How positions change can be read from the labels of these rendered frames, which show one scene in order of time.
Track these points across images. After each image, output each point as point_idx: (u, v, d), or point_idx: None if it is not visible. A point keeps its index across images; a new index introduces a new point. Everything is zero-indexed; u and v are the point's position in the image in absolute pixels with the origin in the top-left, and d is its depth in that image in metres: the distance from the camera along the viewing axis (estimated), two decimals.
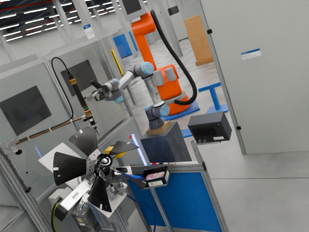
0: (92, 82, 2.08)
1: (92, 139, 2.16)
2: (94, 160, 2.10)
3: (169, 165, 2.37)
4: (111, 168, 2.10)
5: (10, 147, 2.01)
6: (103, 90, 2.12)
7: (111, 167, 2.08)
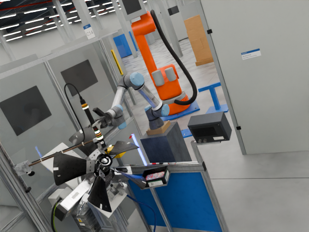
0: (95, 110, 2.08)
1: (92, 139, 2.16)
2: (94, 160, 2.10)
3: (169, 165, 2.37)
4: (111, 168, 2.10)
5: (23, 170, 2.07)
6: (105, 118, 2.12)
7: (111, 167, 2.08)
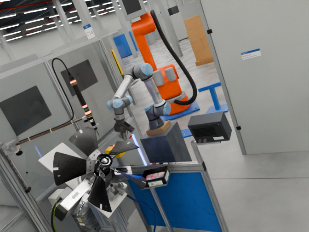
0: (132, 130, 2.23)
1: (92, 139, 2.16)
2: (94, 160, 2.10)
3: (169, 165, 2.37)
4: (111, 168, 2.10)
5: (10, 148, 2.01)
6: None
7: (111, 167, 2.08)
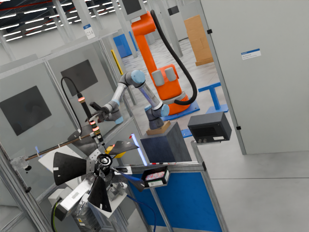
0: (92, 104, 2.07)
1: (123, 149, 2.21)
2: None
3: (169, 165, 2.37)
4: (103, 174, 2.04)
5: (20, 164, 2.05)
6: (103, 112, 2.11)
7: (102, 171, 2.02)
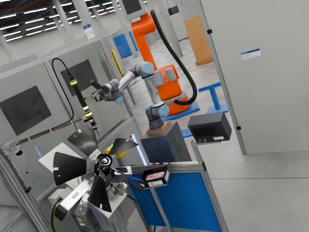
0: (92, 82, 2.10)
1: (123, 148, 2.21)
2: None
3: (169, 165, 2.37)
4: (103, 174, 2.04)
5: (10, 148, 2.01)
6: (103, 90, 2.14)
7: (102, 171, 2.02)
